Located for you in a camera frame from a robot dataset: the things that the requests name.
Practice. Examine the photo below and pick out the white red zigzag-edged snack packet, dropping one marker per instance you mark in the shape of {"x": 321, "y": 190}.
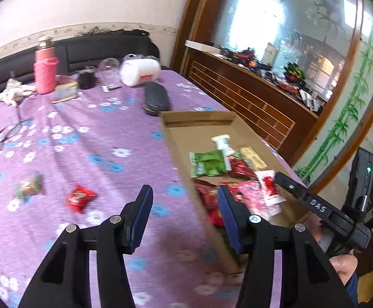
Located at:
{"x": 268, "y": 186}

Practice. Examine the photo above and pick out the shiny green snack packet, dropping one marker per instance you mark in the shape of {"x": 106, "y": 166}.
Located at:
{"x": 210, "y": 163}

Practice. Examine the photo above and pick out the wooden cabinet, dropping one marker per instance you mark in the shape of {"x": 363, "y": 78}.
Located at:
{"x": 247, "y": 96}

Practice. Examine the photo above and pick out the person's right hand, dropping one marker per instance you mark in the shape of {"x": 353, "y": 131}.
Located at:
{"x": 343, "y": 268}

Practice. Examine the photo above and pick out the purple floral tablecloth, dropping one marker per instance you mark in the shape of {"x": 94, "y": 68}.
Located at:
{"x": 93, "y": 128}

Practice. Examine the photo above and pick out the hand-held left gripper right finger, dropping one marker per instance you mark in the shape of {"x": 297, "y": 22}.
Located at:
{"x": 229, "y": 221}

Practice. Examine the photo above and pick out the pile of assorted small items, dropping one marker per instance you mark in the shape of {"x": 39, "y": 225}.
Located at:
{"x": 270, "y": 67}

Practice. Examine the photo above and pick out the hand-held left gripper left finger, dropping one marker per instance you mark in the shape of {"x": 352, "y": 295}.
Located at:
{"x": 141, "y": 218}

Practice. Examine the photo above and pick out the pink snack packet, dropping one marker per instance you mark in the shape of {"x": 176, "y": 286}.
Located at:
{"x": 253, "y": 199}

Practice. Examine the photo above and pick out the patterned notebook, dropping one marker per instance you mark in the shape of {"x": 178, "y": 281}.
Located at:
{"x": 65, "y": 92}

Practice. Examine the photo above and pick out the white flat box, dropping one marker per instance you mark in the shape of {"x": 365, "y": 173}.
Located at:
{"x": 202, "y": 46}

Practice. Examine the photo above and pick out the white and green snack packet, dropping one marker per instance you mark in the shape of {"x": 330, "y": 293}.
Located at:
{"x": 223, "y": 144}

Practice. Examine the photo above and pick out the brown cardboard box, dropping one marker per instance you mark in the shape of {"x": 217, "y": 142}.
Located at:
{"x": 199, "y": 131}

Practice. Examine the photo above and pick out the crumpled white cloth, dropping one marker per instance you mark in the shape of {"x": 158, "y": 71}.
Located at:
{"x": 13, "y": 93}

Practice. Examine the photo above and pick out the long beige snack packet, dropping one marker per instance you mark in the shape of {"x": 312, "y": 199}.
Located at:
{"x": 253, "y": 158}

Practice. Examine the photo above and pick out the black sofa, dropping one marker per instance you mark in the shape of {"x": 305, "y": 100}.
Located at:
{"x": 84, "y": 51}

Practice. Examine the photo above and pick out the dark red snack packet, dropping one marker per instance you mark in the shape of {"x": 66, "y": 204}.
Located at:
{"x": 207, "y": 197}

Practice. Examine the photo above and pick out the white plastic jar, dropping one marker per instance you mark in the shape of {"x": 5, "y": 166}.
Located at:
{"x": 140, "y": 70}

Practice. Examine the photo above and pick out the pink knit-sleeved bottle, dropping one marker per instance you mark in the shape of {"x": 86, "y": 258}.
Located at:
{"x": 46, "y": 70}

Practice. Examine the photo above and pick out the clear green-edged snack packet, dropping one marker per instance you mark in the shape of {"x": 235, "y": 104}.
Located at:
{"x": 29, "y": 186}

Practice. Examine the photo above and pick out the bamboo painted glass panel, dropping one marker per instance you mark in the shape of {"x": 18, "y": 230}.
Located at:
{"x": 350, "y": 109}

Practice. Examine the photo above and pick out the small flat sachet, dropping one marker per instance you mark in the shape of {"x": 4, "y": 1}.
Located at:
{"x": 109, "y": 87}

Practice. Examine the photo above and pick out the wooden framed glass partition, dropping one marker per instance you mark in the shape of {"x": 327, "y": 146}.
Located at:
{"x": 270, "y": 16}

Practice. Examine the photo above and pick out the red labelled snack packet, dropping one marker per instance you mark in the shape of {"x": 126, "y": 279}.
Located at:
{"x": 241, "y": 168}

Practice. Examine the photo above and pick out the black cup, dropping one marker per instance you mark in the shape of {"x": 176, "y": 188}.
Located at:
{"x": 86, "y": 79}

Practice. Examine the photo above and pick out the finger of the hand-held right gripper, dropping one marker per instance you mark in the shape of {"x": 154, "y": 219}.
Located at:
{"x": 289, "y": 184}

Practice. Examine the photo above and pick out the black textured glasses case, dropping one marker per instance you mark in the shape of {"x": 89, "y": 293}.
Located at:
{"x": 156, "y": 98}

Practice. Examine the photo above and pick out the small red snack packet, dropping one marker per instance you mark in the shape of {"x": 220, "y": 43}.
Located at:
{"x": 80, "y": 197}

